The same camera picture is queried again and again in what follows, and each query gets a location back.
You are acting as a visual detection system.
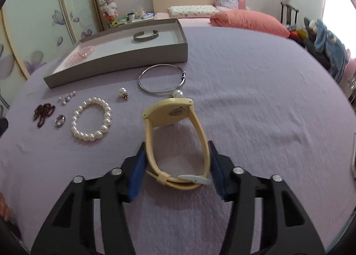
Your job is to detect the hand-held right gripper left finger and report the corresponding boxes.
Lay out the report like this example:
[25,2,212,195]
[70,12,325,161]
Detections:
[30,142,148,255]

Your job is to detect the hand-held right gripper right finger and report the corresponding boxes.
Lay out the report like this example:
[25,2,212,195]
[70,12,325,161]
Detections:
[208,140,326,255]

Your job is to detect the white pearl bracelet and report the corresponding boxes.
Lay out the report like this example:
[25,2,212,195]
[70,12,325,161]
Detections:
[71,97,112,142]

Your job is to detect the thin silver bangle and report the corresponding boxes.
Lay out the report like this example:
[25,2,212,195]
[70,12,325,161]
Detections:
[138,64,186,96]

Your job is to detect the grey cardboard box tray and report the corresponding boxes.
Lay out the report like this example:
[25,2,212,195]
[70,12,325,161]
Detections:
[43,18,189,89]

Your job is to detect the dark red bead bracelet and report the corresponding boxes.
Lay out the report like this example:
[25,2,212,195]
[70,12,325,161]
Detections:
[33,103,56,128]

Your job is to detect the pink bed sheet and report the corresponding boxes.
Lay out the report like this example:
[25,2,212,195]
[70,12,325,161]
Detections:
[154,12,212,29]

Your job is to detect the orange duvet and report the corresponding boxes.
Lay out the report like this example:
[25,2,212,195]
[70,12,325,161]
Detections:
[209,10,290,38]

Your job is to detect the white printed pillow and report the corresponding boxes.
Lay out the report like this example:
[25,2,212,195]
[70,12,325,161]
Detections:
[168,5,220,19]

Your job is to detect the clear tube of plush toys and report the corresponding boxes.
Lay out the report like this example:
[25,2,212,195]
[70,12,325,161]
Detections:
[96,0,119,29]

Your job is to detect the blue plush robe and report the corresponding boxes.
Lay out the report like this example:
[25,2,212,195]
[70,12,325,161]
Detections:
[314,18,348,83]

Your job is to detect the lilac printed pillow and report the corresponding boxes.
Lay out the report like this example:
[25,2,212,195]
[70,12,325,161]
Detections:
[214,0,240,11]

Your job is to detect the dark wooden chair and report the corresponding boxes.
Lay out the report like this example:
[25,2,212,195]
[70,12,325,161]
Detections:
[280,1,300,26]

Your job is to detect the floral sliding wardrobe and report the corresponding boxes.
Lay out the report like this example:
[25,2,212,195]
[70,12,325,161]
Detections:
[0,0,103,111]

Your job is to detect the pink bead bracelet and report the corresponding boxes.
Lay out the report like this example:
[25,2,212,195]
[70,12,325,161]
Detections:
[67,45,95,63]

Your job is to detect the grey metal cuff bracelet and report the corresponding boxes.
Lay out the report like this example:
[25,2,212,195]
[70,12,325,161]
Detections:
[133,30,158,43]

